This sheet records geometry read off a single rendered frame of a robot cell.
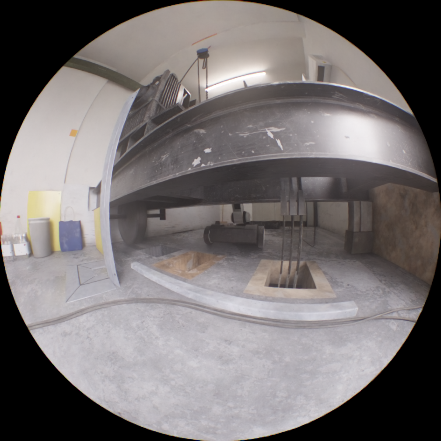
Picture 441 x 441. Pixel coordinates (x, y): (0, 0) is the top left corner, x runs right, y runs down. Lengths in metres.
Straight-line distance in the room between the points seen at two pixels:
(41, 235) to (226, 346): 1.55
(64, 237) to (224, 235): 1.69
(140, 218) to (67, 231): 0.89
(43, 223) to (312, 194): 2.32
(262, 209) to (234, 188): 2.28
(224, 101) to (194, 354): 0.67
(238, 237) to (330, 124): 1.08
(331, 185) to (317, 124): 0.85
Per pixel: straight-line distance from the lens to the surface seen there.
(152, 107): 1.01
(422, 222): 0.99
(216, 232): 1.26
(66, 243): 1.67
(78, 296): 0.67
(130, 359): 0.38
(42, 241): 1.57
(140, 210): 1.26
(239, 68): 2.89
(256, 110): 0.44
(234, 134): 0.40
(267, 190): 1.12
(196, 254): 1.11
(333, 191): 1.20
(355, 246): 1.23
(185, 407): 0.31
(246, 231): 1.17
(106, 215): 0.63
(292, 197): 0.66
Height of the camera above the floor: 0.30
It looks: 2 degrees down
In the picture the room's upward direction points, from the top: 1 degrees counter-clockwise
